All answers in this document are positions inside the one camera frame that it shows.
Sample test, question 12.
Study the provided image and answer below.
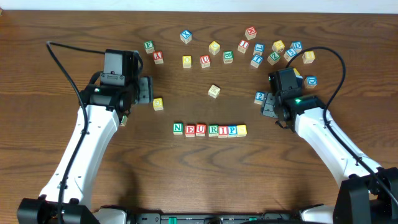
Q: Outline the yellow S block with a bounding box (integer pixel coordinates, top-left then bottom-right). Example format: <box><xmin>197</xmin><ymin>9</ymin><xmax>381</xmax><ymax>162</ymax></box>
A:
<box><xmin>237</xmin><ymin>124</ymin><xmax>248</xmax><ymax>137</ymax></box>

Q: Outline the blue P block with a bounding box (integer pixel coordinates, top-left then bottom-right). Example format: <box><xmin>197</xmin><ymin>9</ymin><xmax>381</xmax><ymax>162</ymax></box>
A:
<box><xmin>228</xmin><ymin>125</ymin><xmax>238</xmax><ymax>138</ymax></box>

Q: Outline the red i block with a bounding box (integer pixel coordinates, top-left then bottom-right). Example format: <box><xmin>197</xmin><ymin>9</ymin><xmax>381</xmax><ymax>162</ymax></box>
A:
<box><xmin>238</xmin><ymin>40</ymin><xmax>249</xmax><ymax>54</ymax></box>
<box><xmin>218</xmin><ymin>126</ymin><xmax>228</xmax><ymax>138</ymax></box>

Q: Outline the green N block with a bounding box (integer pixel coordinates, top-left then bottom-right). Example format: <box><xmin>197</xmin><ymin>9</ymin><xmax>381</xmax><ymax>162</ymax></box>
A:
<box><xmin>173</xmin><ymin>123</ymin><xmax>183</xmax><ymax>135</ymax></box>

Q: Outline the green R block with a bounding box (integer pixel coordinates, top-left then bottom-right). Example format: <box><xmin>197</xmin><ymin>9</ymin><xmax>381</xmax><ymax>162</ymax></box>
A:
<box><xmin>208</xmin><ymin>124</ymin><xmax>219</xmax><ymax>137</ymax></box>

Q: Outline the red E block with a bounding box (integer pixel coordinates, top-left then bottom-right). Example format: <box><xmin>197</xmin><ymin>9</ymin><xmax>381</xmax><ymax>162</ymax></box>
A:
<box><xmin>185</xmin><ymin>124</ymin><xmax>196</xmax><ymax>137</ymax></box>

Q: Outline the red u block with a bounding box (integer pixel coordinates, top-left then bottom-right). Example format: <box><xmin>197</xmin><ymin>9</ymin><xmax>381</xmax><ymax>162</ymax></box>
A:
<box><xmin>195</xmin><ymin>124</ymin><xmax>206</xmax><ymax>137</ymax></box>
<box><xmin>200</xmin><ymin>55</ymin><xmax>211</xmax><ymax>68</ymax></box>

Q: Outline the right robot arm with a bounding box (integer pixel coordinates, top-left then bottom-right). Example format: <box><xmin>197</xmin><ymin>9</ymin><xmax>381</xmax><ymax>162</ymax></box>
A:
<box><xmin>262</xmin><ymin>68</ymin><xmax>397</xmax><ymax>223</ymax></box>

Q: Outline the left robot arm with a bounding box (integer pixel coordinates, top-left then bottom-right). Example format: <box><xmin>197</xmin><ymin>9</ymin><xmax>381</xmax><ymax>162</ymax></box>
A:
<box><xmin>17</xmin><ymin>49</ymin><xmax>153</xmax><ymax>223</ymax></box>

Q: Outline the yellow K block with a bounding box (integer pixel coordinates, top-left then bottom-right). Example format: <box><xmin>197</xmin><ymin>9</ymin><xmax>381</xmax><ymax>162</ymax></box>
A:
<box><xmin>294</xmin><ymin>68</ymin><xmax>300</xmax><ymax>76</ymax></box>

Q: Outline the blue D block lower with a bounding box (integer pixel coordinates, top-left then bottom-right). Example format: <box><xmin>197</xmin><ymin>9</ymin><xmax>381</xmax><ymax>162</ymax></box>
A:
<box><xmin>304</xmin><ymin>76</ymin><xmax>318</xmax><ymax>89</ymax></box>

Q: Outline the blue d block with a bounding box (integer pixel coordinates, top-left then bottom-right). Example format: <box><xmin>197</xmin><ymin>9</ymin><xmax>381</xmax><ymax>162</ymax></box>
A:
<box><xmin>304</xmin><ymin>76</ymin><xmax>318</xmax><ymax>89</ymax></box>
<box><xmin>290</xmin><ymin>41</ymin><xmax>303</xmax><ymax>53</ymax></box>

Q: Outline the green Z block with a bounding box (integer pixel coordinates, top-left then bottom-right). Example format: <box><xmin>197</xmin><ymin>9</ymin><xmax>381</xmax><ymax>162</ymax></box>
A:
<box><xmin>267</xmin><ymin>52</ymin><xmax>280</xmax><ymax>65</ymax></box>

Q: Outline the blue 5 block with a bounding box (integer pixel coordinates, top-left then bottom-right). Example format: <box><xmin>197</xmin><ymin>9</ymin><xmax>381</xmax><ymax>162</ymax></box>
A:
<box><xmin>284</xmin><ymin>48</ymin><xmax>297</xmax><ymax>62</ymax></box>

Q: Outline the blue 2 block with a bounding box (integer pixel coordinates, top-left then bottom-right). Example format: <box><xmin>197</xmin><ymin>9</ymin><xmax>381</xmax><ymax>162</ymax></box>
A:
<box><xmin>254</xmin><ymin>91</ymin><xmax>267</xmax><ymax>105</ymax></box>

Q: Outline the yellow B block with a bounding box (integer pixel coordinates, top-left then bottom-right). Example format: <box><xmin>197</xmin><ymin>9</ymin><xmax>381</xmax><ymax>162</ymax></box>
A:
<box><xmin>302</xmin><ymin>50</ymin><xmax>315</xmax><ymax>64</ymax></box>

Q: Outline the green F block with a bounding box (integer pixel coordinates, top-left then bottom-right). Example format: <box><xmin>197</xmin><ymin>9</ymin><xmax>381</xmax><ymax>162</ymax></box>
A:
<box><xmin>144</xmin><ymin>40</ymin><xmax>155</xmax><ymax>54</ymax></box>

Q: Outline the yellow block top right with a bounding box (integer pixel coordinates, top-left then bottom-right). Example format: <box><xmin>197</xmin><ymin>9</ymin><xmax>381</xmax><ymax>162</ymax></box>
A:
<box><xmin>272</xmin><ymin>40</ymin><xmax>285</xmax><ymax>54</ymax></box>

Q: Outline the blue D block upper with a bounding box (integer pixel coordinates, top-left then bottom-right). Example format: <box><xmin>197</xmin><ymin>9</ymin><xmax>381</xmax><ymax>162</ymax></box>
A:
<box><xmin>290</xmin><ymin>41</ymin><xmax>303</xmax><ymax>53</ymax></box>

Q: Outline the blue T block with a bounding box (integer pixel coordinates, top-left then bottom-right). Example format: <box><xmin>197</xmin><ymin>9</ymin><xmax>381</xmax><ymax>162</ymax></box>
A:
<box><xmin>251</xmin><ymin>54</ymin><xmax>264</xmax><ymax>68</ymax></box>

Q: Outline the blue L block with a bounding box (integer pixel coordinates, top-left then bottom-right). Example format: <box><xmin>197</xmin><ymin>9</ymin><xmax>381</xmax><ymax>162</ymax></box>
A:
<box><xmin>253</xmin><ymin>43</ymin><xmax>265</xmax><ymax>56</ymax></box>

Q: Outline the yellow block near left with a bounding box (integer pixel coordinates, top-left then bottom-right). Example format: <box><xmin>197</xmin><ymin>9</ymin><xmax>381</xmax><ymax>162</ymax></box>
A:
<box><xmin>153</xmin><ymin>98</ymin><xmax>164</xmax><ymax>111</ymax></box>

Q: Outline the green J block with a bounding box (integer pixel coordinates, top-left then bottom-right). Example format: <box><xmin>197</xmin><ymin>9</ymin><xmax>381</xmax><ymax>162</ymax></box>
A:
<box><xmin>120</xmin><ymin>114</ymin><xmax>128</xmax><ymax>126</ymax></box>

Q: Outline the red H block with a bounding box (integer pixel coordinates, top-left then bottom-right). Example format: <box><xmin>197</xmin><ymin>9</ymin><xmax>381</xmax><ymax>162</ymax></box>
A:
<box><xmin>245</xmin><ymin>27</ymin><xmax>257</xmax><ymax>40</ymax></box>

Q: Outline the green B block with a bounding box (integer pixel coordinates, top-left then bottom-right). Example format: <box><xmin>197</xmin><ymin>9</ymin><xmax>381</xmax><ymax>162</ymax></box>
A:
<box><xmin>223</xmin><ymin>50</ymin><xmax>234</xmax><ymax>63</ymax></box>

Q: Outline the yellow block centre left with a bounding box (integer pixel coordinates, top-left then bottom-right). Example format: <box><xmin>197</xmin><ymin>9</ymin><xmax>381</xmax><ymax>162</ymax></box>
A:
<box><xmin>182</xmin><ymin>55</ymin><xmax>192</xmax><ymax>68</ymax></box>

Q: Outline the blue X block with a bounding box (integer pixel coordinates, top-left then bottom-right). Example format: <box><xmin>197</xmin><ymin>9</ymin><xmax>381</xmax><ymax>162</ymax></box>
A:
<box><xmin>180</xmin><ymin>30</ymin><xmax>192</xmax><ymax>44</ymax></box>

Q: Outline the plain K block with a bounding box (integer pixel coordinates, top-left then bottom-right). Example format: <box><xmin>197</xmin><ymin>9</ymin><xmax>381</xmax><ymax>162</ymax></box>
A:
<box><xmin>208</xmin><ymin>85</ymin><xmax>221</xmax><ymax>98</ymax></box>

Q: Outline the yellow block top centre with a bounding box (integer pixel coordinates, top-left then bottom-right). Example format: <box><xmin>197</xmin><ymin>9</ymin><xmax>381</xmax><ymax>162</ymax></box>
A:
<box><xmin>209</xmin><ymin>40</ymin><xmax>221</xmax><ymax>55</ymax></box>

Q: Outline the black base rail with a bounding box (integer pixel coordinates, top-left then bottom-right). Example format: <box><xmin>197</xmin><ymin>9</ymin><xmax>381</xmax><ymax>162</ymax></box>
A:
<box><xmin>93</xmin><ymin>212</ymin><xmax>312</xmax><ymax>224</ymax></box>

